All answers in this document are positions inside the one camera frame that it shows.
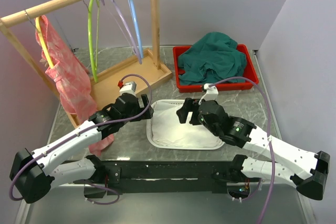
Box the purple plastic hanger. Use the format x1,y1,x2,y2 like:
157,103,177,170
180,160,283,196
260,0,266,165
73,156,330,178
101,0,142,64

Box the green plastic hanger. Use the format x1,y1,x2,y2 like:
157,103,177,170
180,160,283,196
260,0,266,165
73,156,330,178
87,0,100,82

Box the red plastic bin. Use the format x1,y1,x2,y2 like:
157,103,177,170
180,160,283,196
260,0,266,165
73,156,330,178
172,44,259,93

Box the blue plastic hanger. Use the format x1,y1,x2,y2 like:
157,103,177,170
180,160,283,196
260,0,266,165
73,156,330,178
128,0,144,61

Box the white mesh tray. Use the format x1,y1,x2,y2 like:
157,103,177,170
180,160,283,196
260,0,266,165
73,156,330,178
146,100,224,151

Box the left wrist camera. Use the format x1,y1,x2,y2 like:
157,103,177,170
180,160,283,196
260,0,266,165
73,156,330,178
118,81,137,96

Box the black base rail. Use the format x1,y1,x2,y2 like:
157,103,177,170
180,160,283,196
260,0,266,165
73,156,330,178
87,155,258,195

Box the yellow plastic hanger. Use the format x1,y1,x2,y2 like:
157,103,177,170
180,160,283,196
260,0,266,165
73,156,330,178
35,17,54,69

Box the pink patterned garment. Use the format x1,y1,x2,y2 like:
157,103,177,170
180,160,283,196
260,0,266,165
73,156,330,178
35,15,115,156

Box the wooden clothes rack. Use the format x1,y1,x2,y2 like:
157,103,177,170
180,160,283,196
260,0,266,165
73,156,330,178
0,0,173,127

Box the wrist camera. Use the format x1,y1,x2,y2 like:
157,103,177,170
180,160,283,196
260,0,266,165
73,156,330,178
198,83,218,105
118,81,137,96

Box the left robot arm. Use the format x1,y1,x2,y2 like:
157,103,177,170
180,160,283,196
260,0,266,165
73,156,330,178
9,93,153,204

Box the teal green shorts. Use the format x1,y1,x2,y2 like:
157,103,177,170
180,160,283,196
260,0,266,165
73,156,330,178
177,32,247,86

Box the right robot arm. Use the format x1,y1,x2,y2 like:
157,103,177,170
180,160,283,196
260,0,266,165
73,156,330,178
176,98,330,200

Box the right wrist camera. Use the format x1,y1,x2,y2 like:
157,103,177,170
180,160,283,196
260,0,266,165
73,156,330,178
198,83,218,105

